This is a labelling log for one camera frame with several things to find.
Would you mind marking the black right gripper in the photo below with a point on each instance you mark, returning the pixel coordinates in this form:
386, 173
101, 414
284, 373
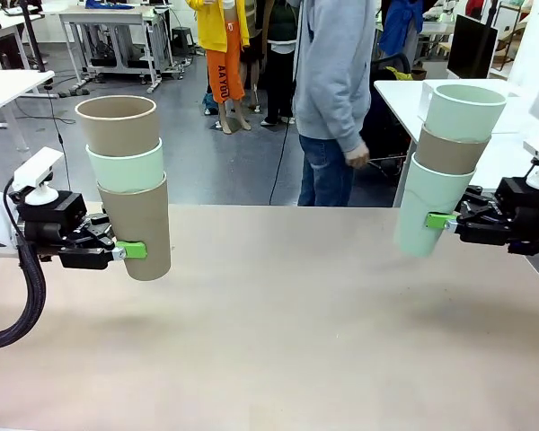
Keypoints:
521, 206

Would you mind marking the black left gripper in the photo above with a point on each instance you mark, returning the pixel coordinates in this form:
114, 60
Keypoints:
54, 220

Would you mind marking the brown plastic cup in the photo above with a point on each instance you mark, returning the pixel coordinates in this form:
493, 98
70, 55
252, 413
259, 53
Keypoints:
117, 130
148, 224
449, 155

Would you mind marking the light green plastic cup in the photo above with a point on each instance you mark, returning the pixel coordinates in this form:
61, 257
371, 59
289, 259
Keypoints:
126, 173
462, 116
422, 202

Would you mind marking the white plastic basket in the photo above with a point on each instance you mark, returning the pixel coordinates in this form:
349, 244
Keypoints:
426, 94

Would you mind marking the person's right forearm grey sleeve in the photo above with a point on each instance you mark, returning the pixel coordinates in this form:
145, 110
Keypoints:
352, 116

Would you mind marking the person's right hand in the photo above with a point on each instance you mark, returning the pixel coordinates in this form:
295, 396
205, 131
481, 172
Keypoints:
357, 155

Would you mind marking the white side table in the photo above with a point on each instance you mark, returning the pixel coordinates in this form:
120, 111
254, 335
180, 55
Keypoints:
498, 148

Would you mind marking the yellow cloth item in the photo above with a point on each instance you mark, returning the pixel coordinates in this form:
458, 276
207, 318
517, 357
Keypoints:
397, 74

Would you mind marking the black computer monitor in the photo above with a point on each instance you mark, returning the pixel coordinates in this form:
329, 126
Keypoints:
471, 45

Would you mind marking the black office chair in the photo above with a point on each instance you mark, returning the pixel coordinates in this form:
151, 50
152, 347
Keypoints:
393, 63

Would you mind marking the wooden chair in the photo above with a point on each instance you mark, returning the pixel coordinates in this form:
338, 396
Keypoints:
512, 42

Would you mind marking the white table with white leg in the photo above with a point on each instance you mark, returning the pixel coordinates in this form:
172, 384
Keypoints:
9, 85

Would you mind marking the mannequin yellow jacket orange shorts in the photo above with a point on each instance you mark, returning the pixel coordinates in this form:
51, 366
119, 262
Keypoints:
224, 72

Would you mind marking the blue jacket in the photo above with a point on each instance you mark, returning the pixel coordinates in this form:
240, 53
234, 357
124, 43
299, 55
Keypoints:
404, 27

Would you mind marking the person in grey hoodie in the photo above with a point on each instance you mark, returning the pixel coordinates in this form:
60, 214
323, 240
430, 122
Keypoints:
332, 67

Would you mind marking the black pole stand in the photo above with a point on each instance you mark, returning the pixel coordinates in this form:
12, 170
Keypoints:
31, 36

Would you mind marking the mannequin in dark skirt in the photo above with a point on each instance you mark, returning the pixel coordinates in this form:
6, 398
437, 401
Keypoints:
251, 49

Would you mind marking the mannequin in black outfit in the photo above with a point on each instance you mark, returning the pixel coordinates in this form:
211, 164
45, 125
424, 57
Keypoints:
278, 67

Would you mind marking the white background desk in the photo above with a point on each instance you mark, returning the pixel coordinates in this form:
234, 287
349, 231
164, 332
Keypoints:
0, 22

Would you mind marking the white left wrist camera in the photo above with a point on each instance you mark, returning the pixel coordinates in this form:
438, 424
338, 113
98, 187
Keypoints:
33, 168

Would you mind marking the white workbench with metal frame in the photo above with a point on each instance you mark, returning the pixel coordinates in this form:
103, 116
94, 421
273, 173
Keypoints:
103, 17

